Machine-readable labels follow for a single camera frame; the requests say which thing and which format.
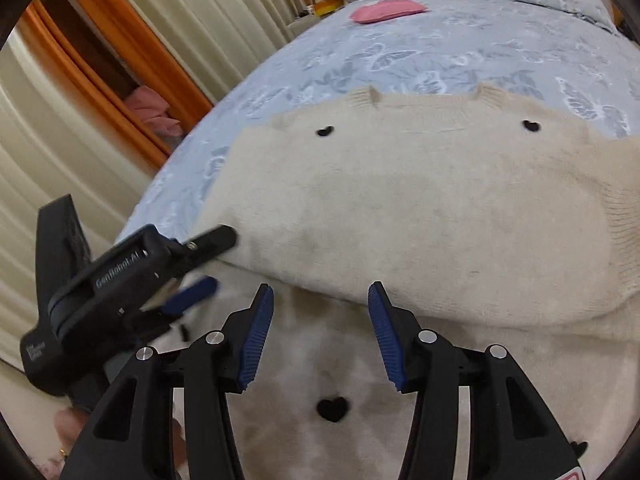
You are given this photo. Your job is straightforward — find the cream knit heart sweater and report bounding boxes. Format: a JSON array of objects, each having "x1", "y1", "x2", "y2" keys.
[{"x1": 193, "y1": 84, "x2": 639, "y2": 479}]

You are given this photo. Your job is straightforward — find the pink clothes in closet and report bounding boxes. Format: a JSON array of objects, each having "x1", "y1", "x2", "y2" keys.
[{"x1": 124, "y1": 86, "x2": 184, "y2": 139}]

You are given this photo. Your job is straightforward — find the person left hand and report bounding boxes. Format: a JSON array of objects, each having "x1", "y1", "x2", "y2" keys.
[{"x1": 52, "y1": 405, "x2": 189, "y2": 480}]

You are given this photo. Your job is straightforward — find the butterfly print bed cover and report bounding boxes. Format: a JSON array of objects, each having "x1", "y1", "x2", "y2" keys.
[{"x1": 125, "y1": 0, "x2": 639, "y2": 240}]

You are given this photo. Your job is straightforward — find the cream pleated curtain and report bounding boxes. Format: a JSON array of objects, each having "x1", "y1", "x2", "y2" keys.
[{"x1": 1, "y1": 0, "x2": 303, "y2": 366}]

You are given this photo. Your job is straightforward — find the pink folded cloth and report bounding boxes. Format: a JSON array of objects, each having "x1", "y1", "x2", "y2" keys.
[{"x1": 350, "y1": 0, "x2": 428, "y2": 24}]

